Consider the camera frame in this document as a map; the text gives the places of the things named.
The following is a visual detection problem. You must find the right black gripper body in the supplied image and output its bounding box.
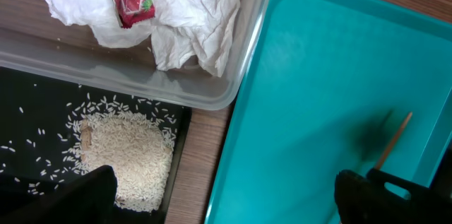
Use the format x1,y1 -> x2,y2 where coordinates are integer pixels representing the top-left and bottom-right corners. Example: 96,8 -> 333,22
365,169 -> 451,224

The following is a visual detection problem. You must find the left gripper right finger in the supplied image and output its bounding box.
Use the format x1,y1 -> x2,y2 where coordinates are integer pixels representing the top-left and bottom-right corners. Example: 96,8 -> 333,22
333,169 -> 446,224

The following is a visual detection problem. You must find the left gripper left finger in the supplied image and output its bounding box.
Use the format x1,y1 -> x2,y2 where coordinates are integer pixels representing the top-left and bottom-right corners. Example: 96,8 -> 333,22
1,165 -> 117,224

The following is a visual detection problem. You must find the pile of rice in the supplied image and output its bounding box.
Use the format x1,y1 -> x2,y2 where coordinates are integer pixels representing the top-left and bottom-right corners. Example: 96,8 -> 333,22
0,89 -> 177,213

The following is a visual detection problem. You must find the wooden chopstick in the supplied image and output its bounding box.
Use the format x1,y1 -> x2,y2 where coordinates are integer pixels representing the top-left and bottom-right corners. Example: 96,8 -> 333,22
374,112 -> 412,170

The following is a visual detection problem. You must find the white napkin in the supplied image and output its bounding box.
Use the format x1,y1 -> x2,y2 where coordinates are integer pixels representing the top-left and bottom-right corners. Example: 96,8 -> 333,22
45,0 -> 240,76

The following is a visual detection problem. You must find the black tray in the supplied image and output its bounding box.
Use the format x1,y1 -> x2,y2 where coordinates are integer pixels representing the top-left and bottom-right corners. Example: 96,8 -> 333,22
1,67 -> 191,224

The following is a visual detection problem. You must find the teal serving tray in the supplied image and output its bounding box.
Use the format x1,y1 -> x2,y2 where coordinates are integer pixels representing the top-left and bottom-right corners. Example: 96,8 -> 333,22
206,0 -> 451,223

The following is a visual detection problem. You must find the clear plastic bin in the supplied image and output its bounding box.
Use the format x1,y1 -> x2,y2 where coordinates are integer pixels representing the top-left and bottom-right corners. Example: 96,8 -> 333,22
1,0 -> 268,110

